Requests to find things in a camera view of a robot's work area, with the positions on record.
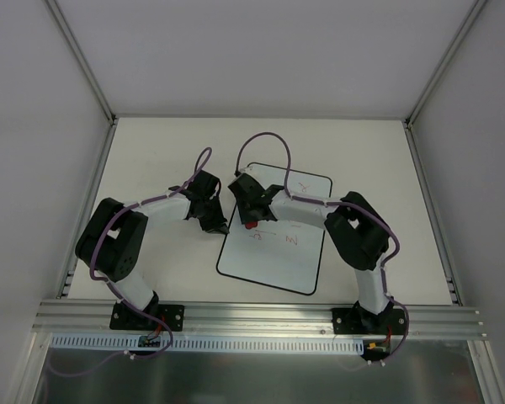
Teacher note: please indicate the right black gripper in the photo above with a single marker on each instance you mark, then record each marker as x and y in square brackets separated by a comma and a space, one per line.
[249, 208]

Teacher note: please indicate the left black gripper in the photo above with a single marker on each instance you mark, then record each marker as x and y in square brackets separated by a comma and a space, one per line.
[210, 211]

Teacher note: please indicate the red whiteboard eraser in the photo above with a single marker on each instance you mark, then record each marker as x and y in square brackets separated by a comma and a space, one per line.
[251, 225]

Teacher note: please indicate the white whiteboard black rim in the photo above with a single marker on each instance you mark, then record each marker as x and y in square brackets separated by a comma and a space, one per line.
[283, 255]

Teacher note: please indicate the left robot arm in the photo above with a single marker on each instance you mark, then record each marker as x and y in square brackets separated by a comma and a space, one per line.
[111, 242]

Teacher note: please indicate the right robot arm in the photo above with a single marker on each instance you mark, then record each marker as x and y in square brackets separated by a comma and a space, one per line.
[359, 235]

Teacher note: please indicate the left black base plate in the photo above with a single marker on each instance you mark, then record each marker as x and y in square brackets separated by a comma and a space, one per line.
[125, 319]

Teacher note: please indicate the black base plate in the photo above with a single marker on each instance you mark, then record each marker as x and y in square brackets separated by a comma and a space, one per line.
[125, 319]
[358, 321]

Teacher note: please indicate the white slotted cable duct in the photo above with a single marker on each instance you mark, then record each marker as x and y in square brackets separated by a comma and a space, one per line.
[209, 344]

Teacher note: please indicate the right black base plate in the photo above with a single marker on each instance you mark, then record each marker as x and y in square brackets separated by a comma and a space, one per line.
[358, 321]

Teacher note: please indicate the aluminium mounting rail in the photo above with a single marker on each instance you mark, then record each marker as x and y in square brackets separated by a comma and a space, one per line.
[266, 320]

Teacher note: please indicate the left aluminium frame post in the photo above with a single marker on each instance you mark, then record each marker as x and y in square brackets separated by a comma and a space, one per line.
[59, 18]

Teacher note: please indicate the aluminium frame post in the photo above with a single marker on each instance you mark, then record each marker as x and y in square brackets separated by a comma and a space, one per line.
[59, 18]
[446, 59]

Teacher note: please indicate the right aluminium frame post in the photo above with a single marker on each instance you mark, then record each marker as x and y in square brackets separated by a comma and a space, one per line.
[446, 59]

